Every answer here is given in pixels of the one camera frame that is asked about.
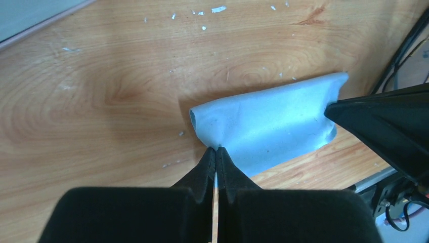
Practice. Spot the pink glasses case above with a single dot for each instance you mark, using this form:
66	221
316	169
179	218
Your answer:
19	19

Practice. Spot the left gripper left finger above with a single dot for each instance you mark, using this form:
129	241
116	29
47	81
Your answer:
180	213

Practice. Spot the blue lens cloth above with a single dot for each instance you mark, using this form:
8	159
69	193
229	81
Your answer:
263	129

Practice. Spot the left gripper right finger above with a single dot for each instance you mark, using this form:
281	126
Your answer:
248	213

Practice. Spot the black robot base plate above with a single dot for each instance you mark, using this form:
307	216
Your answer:
393	196

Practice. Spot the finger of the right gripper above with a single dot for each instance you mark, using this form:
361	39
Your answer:
393	124

